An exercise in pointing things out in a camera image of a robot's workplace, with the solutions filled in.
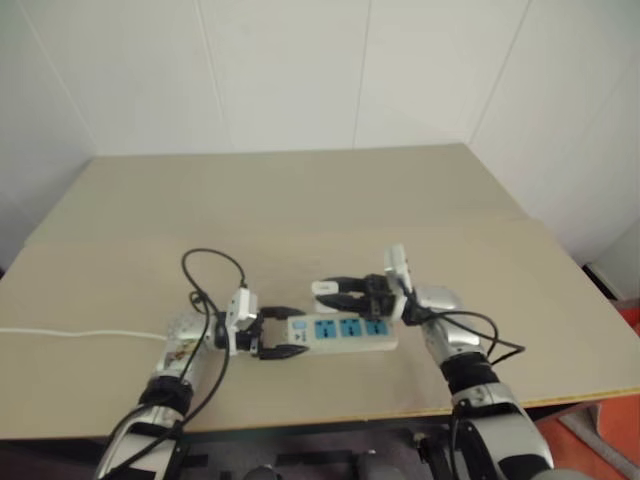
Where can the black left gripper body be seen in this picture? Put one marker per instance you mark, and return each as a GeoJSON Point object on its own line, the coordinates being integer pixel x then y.
{"type": "Point", "coordinates": [250, 340]}

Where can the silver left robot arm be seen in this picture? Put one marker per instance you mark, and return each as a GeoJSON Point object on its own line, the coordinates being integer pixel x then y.
{"type": "Point", "coordinates": [172, 350]}

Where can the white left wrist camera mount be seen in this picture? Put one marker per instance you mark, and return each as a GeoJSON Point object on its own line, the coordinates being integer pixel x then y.
{"type": "Point", "coordinates": [242, 307]}

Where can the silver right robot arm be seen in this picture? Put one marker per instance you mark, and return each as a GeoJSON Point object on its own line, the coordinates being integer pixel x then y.
{"type": "Point", "coordinates": [450, 330]}

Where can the white charger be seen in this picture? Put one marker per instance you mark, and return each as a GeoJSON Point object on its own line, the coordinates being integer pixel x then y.
{"type": "Point", "coordinates": [323, 289]}

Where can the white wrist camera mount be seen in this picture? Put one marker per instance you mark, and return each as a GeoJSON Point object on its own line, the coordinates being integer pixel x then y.
{"type": "Point", "coordinates": [242, 307]}
{"type": "Point", "coordinates": [396, 265]}

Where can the white power strip blue sockets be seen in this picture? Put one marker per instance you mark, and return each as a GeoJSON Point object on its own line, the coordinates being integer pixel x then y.
{"type": "Point", "coordinates": [345, 335]}

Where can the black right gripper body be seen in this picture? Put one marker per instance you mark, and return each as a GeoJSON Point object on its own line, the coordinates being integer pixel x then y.
{"type": "Point", "coordinates": [378, 300]}

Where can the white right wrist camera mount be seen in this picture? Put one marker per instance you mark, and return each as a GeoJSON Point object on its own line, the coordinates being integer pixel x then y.
{"type": "Point", "coordinates": [396, 265]}

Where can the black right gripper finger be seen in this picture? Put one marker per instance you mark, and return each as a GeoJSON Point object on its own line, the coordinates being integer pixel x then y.
{"type": "Point", "coordinates": [342, 302]}
{"type": "Point", "coordinates": [347, 281]}

